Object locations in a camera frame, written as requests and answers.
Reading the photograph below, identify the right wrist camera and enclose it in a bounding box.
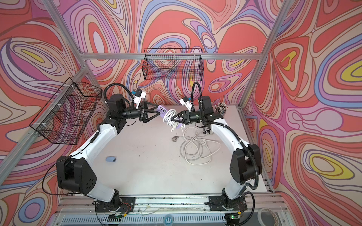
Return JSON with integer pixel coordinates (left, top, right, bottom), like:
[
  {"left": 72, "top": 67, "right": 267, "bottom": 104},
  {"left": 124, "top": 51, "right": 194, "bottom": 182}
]
[{"left": 180, "top": 97, "right": 195, "bottom": 112}]

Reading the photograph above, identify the black wire basket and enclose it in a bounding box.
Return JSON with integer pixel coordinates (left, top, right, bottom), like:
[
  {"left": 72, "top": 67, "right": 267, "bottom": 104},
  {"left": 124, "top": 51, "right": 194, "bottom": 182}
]
[
  {"left": 142, "top": 48, "right": 204, "bottom": 82},
  {"left": 29, "top": 78, "right": 103, "bottom": 145}
]

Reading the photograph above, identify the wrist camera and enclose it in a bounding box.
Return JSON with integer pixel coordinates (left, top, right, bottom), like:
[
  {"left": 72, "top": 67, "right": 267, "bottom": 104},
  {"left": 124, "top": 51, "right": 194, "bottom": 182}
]
[
  {"left": 132, "top": 89, "right": 147, "bottom": 109},
  {"left": 180, "top": 97, "right": 195, "bottom": 112}
]

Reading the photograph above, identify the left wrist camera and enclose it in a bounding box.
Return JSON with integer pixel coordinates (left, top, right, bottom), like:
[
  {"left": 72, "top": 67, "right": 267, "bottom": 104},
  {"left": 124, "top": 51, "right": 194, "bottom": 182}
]
[{"left": 132, "top": 89, "right": 147, "bottom": 109}]

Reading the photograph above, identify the small blue object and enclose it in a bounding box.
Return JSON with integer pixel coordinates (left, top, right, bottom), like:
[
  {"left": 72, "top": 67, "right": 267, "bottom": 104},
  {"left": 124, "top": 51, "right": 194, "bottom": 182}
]
[{"left": 106, "top": 156, "right": 117, "bottom": 162}]

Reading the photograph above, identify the aluminium frame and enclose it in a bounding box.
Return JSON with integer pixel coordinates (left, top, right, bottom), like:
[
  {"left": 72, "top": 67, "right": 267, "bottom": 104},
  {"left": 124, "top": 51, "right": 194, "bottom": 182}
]
[{"left": 0, "top": 0, "right": 295, "bottom": 181}]

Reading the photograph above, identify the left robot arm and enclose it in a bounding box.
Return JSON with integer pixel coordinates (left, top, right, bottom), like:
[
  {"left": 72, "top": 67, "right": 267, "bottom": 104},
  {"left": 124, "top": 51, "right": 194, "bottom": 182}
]
[{"left": 54, "top": 83, "right": 160, "bottom": 208}]

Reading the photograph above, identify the metal cup of pens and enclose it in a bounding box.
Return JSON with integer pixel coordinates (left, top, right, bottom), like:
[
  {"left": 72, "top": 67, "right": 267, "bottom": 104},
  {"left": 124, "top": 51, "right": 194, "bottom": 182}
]
[{"left": 215, "top": 102, "right": 228, "bottom": 116}]

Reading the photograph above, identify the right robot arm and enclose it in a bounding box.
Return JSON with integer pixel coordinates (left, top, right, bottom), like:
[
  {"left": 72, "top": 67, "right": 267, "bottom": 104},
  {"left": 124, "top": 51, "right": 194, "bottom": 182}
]
[{"left": 170, "top": 92, "right": 263, "bottom": 226}]

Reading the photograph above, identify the black wire basket left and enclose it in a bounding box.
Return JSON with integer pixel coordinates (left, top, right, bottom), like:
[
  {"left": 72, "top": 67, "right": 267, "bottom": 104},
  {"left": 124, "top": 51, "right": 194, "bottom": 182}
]
[{"left": 29, "top": 78, "right": 103, "bottom": 145}]

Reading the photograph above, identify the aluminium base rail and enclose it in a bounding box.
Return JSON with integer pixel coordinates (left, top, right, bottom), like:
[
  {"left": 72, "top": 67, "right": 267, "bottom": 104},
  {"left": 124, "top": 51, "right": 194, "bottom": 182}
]
[{"left": 48, "top": 193, "right": 294, "bottom": 226}]

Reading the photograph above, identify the blue power strip with cord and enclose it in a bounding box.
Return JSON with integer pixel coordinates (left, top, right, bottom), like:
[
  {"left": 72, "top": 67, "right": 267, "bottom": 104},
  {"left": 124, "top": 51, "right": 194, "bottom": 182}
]
[{"left": 179, "top": 127, "right": 222, "bottom": 166}]

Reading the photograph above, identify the black wire basket back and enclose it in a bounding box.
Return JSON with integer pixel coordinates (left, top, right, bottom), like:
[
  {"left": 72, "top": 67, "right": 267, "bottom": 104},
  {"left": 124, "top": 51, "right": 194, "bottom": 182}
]
[{"left": 142, "top": 48, "right": 204, "bottom": 82}]

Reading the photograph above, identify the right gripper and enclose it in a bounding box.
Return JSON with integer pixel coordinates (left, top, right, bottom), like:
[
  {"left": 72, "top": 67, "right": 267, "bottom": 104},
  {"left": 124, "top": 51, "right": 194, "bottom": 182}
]
[{"left": 172, "top": 110, "right": 205, "bottom": 124}]

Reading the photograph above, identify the purple power strip with cord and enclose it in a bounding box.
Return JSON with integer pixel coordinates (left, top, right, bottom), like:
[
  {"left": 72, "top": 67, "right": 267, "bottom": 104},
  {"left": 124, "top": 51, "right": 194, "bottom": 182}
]
[{"left": 156, "top": 105, "right": 185, "bottom": 132}]

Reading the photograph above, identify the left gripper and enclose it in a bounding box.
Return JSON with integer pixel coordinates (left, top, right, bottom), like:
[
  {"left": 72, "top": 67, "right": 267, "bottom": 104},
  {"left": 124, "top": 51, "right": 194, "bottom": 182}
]
[{"left": 119, "top": 102, "right": 158, "bottom": 126}]

